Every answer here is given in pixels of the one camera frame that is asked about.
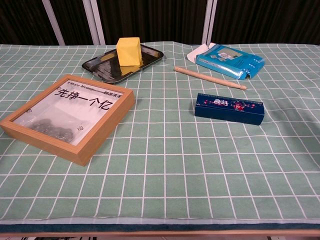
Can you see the dark blue glasses case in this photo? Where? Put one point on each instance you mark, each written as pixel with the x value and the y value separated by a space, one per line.
pixel 227 112

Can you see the green checked tablecloth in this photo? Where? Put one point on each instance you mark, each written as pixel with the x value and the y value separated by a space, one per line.
pixel 160 175

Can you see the wooden stick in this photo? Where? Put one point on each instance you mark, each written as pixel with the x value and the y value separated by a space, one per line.
pixel 210 78

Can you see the dark metal tray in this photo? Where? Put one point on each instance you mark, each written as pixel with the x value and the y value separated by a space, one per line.
pixel 105 70

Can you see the yellow block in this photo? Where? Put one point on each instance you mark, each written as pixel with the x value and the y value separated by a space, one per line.
pixel 128 52

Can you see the blue cardboard box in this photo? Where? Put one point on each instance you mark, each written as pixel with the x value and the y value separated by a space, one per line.
pixel 225 65

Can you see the black pleated screen panel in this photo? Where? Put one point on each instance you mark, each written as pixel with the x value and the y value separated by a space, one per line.
pixel 155 20
pixel 72 20
pixel 22 20
pixel 270 20

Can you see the wooden frame coin box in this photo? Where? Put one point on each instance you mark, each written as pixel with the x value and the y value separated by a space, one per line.
pixel 75 107

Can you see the white double partition post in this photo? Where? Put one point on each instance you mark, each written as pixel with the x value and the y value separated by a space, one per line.
pixel 95 22

